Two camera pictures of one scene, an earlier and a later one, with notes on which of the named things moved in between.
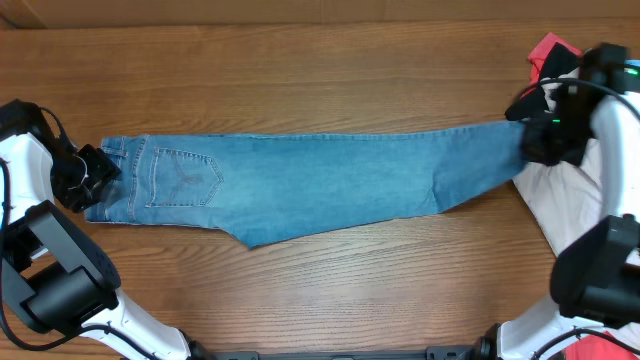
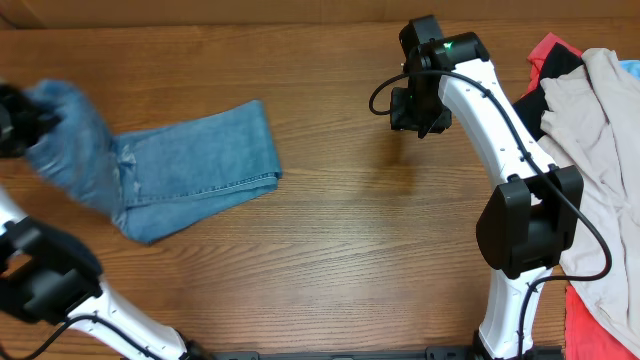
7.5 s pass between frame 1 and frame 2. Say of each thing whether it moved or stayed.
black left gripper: moved
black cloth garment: stayed
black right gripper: moved
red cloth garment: stayed
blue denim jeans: moved
